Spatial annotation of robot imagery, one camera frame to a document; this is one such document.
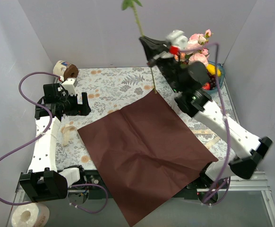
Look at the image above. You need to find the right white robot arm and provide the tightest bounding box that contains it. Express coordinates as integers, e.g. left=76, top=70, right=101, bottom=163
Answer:
left=139, top=36, right=272, bottom=188

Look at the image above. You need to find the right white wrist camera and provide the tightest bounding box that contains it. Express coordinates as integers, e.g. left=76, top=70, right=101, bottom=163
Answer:
left=166, top=30, right=188, bottom=50

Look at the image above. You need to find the peach rose stem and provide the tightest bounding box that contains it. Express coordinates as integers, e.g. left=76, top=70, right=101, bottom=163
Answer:
left=121, top=0, right=158, bottom=94

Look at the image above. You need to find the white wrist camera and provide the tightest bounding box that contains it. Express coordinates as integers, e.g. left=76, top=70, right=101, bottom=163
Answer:
left=61, top=78, right=77, bottom=96
left=166, top=30, right=188, bottom=50

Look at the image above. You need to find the white tissue roll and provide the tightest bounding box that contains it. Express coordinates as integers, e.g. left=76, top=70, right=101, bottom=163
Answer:
left=11, top=203, right=50, bottom=227

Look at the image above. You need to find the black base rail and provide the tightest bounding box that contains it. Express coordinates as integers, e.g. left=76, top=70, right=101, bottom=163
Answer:
left=57, top=165, right=210, bottom=201

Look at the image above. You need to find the red apple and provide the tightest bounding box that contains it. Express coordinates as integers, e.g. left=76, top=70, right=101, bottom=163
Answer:
left=202, top=82, right=210, bottom=90

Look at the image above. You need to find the red wrapping paper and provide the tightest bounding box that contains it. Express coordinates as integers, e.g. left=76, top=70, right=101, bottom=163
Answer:
left=78, top=92, right=216, bottom=226

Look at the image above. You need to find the deep pink rose stem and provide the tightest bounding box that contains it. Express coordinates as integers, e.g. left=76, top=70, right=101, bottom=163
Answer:
left=188, top=29, right=212, bottom=58

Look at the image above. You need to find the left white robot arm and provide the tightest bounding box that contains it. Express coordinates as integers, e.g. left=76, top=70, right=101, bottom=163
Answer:
left=19, top=78, right=91, bottom=202

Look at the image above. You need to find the brown-ended paper roll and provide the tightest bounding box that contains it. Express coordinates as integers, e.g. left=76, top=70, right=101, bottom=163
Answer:
left=53, top=61, right=79, bottom=82

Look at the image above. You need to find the pale pink rose stem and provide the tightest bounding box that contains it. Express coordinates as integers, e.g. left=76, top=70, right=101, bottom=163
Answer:
left=180, top=52, right=209, bottom=67

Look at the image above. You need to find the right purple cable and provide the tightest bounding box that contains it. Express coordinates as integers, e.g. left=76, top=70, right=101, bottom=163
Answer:
left=180, top=42, right=232, bottom=206

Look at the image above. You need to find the right yellow mango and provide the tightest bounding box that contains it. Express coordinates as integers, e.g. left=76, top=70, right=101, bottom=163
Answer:
left=206, top=64, right=222, bottom=77

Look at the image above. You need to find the floral patterned table mat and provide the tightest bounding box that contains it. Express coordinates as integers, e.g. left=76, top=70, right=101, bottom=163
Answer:
left=33, top=66, right=244, bottom=171

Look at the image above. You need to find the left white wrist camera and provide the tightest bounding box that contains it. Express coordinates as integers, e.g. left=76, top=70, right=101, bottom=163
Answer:
left=61, top=78, right=77, bottom=96

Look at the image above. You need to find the dark red grape bunch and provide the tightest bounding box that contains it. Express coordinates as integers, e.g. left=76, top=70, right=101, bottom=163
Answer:
left=209, top=75, right=217, bottom=90

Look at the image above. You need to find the teal plastic fruit basket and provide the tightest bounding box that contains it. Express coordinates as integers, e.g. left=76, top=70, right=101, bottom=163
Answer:
left=203, top=61, right=225, bottom=93

